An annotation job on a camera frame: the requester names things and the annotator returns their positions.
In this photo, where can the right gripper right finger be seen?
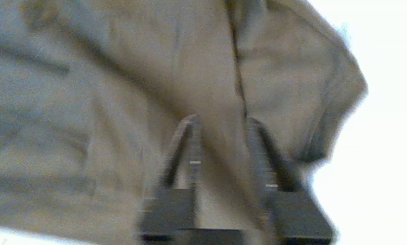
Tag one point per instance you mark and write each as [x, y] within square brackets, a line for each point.
[298, 217]

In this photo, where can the black t-shirt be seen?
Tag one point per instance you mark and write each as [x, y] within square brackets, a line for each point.
[121, 85]

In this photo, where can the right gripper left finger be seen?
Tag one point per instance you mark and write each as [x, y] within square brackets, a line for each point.
[169, 211]

